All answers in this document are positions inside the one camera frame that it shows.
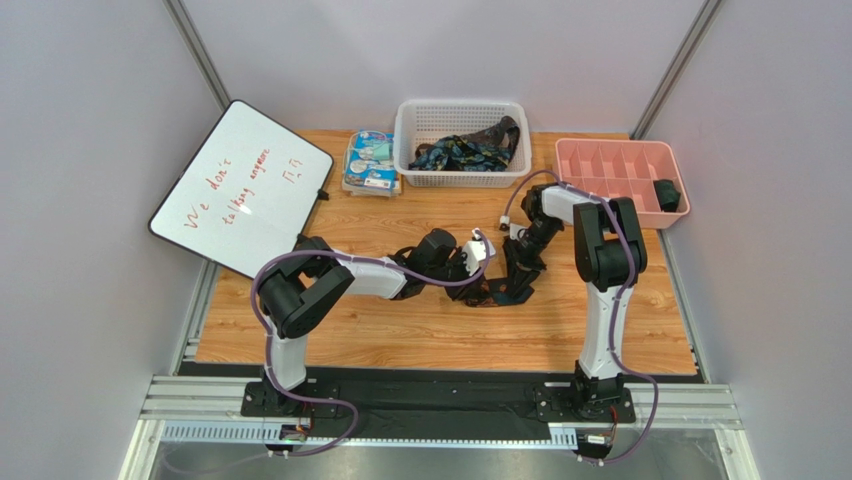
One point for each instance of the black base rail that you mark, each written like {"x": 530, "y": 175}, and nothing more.
{"x": 431, "y": 405}

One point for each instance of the blue white packet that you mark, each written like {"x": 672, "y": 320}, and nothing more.
{"x": 369, "y": 165}

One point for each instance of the right aluminium frame post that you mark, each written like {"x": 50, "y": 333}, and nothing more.
{"x": 686, "y": 50}

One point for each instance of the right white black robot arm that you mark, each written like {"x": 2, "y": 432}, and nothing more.
{"x": 609, "y": 253}

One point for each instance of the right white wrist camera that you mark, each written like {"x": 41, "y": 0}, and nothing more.
{"x": 512, "y": 230}

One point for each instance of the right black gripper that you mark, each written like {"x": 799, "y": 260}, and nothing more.
{"x": 517, "y": 270}

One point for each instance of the pink divided organizer tray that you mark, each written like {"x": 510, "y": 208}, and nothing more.
{"x": 623, "y": 168}

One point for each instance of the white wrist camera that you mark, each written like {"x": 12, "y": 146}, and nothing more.
{"x": 512, "y": 230}
{"x": 478, "y": 253}

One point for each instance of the black orange floral tie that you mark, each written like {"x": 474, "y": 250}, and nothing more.
{"x": 496, "y": 293}

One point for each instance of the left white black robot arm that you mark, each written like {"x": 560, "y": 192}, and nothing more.
{"x": 293, "y": 293}

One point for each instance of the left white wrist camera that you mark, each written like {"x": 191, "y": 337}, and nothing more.
{"x": 478, "y": 253}

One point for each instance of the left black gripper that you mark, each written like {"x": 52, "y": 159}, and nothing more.
{"x": 471, "y": 280}

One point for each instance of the rolled black tie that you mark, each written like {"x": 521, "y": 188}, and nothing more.
{"x": 667, "y": 194}

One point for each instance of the white whiteboard black frame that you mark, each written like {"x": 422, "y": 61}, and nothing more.
{"x": 246, "y": 194}

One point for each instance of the white plastic basket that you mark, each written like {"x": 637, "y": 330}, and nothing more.
{"x": 426, "y": 121}

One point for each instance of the left aluminium frame post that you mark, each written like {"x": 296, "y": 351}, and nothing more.
{"x": 192, "y": 38}

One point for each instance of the aluminium frame post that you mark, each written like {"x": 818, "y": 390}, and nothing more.
{"x": 686, "y": 50}
{"x": 192, "y": 38}

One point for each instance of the dark floral ties pile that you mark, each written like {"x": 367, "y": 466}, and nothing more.
{"x": 488, "y": 150}

